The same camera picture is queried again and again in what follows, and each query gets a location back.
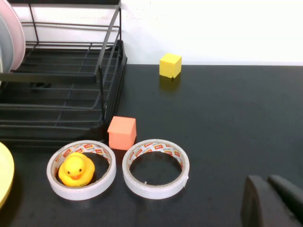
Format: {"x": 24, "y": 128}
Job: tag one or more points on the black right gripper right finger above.
{"x": 291, "y": 194}

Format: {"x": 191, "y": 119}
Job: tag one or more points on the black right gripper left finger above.
{"x": 260, "y": 205}

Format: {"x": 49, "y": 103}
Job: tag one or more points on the yellow plate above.
{"x": 4, "y": 170}

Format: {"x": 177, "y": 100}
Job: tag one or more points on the pink plate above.
{"x": 17, "y": 35}

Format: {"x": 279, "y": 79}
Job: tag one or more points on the grey plate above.
{"x": 6, "y": 47}

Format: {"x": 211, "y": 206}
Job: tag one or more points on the white double-sided tape roll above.
{"x": 154, "y": 191}
{"x": 80, "y": 192}

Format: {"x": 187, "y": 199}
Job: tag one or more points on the orange foam cube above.
{"x": 122, "y": 134}

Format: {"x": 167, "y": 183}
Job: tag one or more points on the yellow foam cube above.
{"x": 169, "y": 66}

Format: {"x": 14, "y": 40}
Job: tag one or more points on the yellow rubber duck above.
{"x": 75, "y": 169}

